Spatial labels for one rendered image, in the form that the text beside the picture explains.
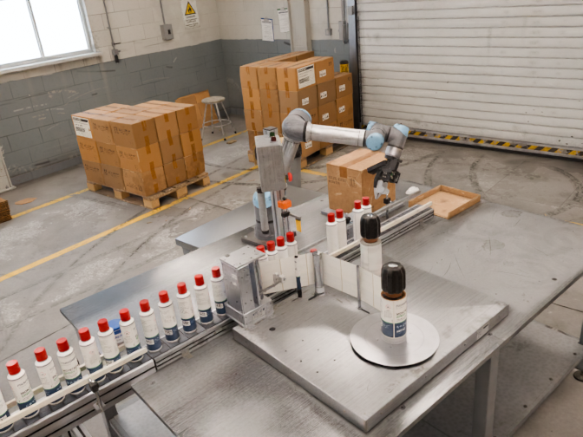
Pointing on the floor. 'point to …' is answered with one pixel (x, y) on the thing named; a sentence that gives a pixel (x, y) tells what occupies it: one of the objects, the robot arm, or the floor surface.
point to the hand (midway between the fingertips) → (376, 196)
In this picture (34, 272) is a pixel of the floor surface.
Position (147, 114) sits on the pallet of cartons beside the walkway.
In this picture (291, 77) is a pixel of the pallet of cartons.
